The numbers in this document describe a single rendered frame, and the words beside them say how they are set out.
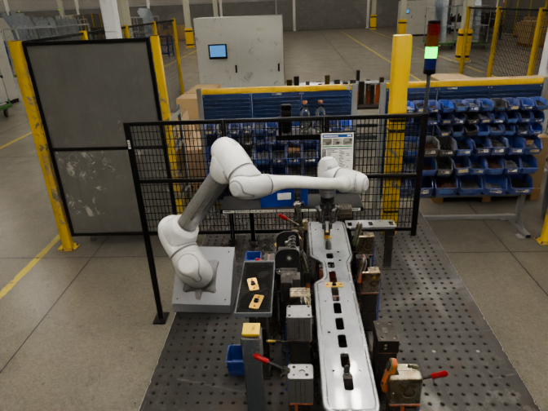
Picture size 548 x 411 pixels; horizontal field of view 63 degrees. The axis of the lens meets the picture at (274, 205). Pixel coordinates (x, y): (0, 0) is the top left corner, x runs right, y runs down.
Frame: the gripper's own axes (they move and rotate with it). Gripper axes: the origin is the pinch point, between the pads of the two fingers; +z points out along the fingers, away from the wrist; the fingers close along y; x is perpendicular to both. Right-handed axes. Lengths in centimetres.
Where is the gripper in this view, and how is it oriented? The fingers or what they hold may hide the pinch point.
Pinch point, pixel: (327, 228)
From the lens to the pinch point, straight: 249.4
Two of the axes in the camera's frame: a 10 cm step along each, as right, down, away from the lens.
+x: 0.4, -4.2, 9.1
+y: 10.0, -0.2, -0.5
